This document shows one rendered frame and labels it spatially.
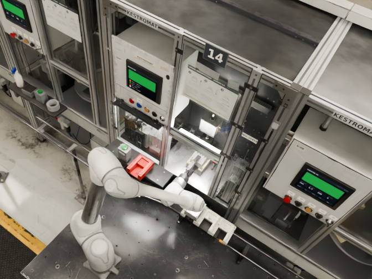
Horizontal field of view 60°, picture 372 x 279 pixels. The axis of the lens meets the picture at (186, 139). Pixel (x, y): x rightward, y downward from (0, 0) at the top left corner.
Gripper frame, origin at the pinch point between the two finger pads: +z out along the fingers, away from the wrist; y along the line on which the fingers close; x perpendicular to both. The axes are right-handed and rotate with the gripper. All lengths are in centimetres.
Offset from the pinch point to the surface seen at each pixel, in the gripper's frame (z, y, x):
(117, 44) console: -15, 79, 57
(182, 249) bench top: -47, -33, -23
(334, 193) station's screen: -18, 60, -78
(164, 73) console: -15, 76, 25
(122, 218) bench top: -54, -33, 25
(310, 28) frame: 43, 101, -29
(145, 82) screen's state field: -17, 65, 36
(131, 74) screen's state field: -17, 65, 46
